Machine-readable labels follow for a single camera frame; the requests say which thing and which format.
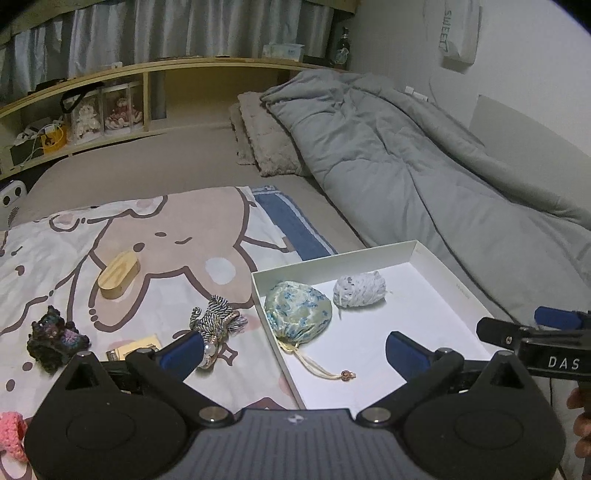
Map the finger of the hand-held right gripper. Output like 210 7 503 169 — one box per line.
534 306 591 331
476 316 546 348

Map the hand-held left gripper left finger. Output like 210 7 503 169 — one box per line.
55 330 236 424

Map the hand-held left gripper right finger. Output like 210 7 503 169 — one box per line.
356 330 532 425

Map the white shallow cardboard box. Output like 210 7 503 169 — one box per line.
250 239 497 411

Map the small beige card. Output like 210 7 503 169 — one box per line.
107 335 162 363

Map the braided rope tassel with pearls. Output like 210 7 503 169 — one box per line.
189 295 249 370

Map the oval wooden box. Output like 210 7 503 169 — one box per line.
98 251 143 300

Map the dark multicolour crochet piece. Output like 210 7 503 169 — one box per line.
26 305 92 374

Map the pink and white crochet piece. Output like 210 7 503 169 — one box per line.
0 412 28 462

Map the person's right hand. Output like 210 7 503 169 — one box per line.
568 387 591 455

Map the cartoon printed blanket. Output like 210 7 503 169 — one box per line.
0 186 296 480

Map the grey duvet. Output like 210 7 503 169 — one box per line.
261 70 591 333

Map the beige bed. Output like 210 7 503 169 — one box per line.
9 122 370 254

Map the beige fluffy pillow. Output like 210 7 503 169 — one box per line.
229 91 310 178

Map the white device with round holes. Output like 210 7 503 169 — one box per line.
0 181 26 207

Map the yellow bag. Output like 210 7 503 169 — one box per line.
41 127 69 155

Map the clear doll display box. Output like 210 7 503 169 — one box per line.
69 90 104 139
102 84 140 133

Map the dark storage box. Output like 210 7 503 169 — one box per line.
9 143 43 168

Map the wooden headboard shelf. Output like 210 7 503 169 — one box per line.
0 56 342 181

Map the dark glass bottle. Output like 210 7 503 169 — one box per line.
331 27 352 70

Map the tissue pack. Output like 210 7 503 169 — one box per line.
262 42 304 61

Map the grey curtain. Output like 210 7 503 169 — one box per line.
0 0 335 104

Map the floral drawstring pouch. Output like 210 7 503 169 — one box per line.
264 281 357 382

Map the white hanging wall pocket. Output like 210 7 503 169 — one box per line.
436 0 481 70

